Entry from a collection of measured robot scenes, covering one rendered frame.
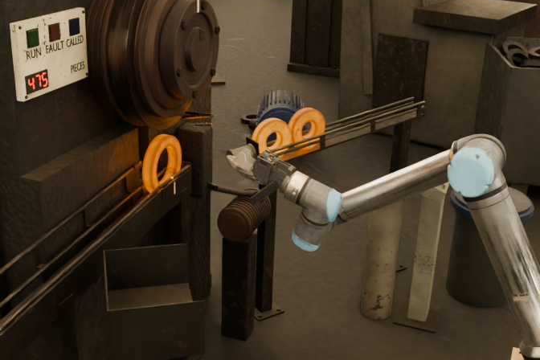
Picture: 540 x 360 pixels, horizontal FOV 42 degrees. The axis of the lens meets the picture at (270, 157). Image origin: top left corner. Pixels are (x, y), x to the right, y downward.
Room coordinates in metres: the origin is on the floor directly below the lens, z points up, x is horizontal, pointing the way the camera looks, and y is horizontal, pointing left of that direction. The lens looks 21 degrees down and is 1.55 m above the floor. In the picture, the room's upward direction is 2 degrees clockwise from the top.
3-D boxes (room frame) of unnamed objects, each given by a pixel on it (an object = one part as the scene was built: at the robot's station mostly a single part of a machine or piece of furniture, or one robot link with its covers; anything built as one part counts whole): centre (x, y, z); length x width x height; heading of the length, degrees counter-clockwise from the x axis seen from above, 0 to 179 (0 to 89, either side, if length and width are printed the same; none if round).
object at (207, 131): (2.20, 0.25, 0.68); 0.11 x 0.08 x 0.24; 70
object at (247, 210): (2.24, 0.08, 0.27); 0.22 x 0.13 x 0.53; 160
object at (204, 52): (1.94, 0.23, 1.11); 0.28 x 0.06 x 0.28; 160
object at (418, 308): (2.36, -0.60, 0.31); 0.24 x 0.16 x 0.62; 160
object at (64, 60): (1.69, 0.54, 1.15); 0.26 x 0.02 x 0.18; 160
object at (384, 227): (2.38, -0.44, 0.26); 0.12 x 0.12 x 0.52
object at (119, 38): (1.97, 0.32, 1.11); 0.47 x 0.06 x 0.47; 160
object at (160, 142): (1.97, 0.32, 0.75); 0.18 x 0.03 x 0.18; 159
